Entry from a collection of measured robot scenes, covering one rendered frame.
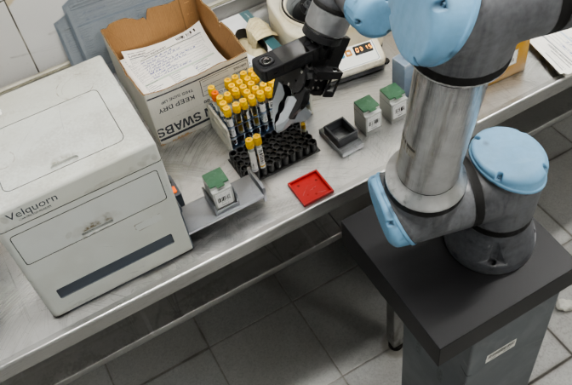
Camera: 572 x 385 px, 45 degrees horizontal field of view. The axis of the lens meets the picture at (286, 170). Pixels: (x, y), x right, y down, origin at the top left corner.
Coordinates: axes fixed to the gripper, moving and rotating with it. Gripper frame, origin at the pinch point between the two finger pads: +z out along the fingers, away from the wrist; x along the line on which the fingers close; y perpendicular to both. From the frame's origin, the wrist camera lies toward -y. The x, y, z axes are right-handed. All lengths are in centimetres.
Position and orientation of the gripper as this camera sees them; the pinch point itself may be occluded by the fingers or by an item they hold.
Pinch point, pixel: (276, 125)
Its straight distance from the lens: 128.5
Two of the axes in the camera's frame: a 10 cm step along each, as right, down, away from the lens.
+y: 8.0, -0.5, 6.0
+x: -5.0, -6.1, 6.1
